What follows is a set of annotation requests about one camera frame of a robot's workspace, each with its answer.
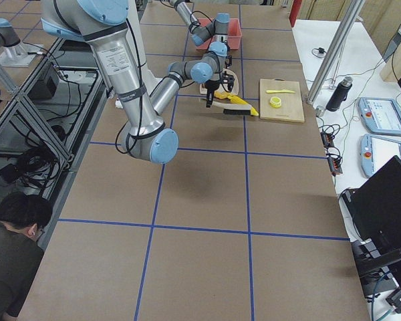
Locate black water bottle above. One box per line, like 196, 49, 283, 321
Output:
325, 76, 353, 112

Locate beige brush black bristles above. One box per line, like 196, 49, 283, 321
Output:
212, 100, 252, 116

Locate lower teach pendant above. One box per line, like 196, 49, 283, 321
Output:
360, 134, 401, 178

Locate upper teach pendant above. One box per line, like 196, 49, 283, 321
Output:
358, 97, 401, 136

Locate bamboo cutting board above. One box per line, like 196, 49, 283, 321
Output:
259, 79, 305, 123

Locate black monitor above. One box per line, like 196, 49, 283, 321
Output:
343, 156, 401, 288

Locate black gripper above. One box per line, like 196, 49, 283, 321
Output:
222, 55, 233, 75
205, 72, 233, 108

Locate aluminium frame post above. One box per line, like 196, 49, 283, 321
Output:
306, 0, 365, 105

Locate yellow plastic knife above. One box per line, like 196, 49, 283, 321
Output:
265, 89, 296, 94

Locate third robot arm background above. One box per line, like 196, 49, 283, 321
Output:
0, 18, 43, 68

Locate black power strip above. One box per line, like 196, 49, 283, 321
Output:
320, 131, 343, 176

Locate teach pendant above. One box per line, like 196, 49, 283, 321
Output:
358, 97, 401, 136
360, 134, 401, 178

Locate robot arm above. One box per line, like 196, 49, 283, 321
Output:
168, 1, 231, 59
41, 1, 230, 164

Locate pink plastic bin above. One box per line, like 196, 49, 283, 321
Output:
195, 17, 242, 50

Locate person in dark shirt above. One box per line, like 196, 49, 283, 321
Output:
0, 192, 53, 320

